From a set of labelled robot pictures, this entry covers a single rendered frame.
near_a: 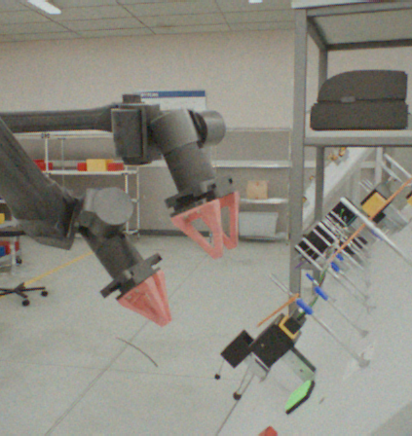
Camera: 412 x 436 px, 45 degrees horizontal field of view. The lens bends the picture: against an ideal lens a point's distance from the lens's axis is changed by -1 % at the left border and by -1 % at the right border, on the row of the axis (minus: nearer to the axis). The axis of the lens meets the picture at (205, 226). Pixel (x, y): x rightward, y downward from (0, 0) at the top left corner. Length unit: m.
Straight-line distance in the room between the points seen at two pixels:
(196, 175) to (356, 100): 1.09
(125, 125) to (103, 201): 0.11
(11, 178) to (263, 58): 7.81
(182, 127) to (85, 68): 8.39
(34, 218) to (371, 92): 1.22
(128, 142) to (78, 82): 8.36
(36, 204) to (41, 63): 8.73
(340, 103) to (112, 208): 1.12
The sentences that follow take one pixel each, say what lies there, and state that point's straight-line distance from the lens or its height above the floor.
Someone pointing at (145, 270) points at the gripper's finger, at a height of 1.22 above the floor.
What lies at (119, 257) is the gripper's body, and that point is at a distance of 0.76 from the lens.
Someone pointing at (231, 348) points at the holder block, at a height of 0.99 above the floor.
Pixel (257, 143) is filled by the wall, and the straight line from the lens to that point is 8.24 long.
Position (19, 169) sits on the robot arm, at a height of 1.37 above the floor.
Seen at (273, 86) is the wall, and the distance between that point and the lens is 8.29.
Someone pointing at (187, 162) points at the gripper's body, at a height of 1.38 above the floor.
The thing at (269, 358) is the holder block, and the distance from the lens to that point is 0.72.
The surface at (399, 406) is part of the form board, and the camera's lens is 0.43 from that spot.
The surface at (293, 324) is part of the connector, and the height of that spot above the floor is 1.16.
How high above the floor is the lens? 1.39
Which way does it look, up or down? 8 degrees down
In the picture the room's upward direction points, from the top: straight up
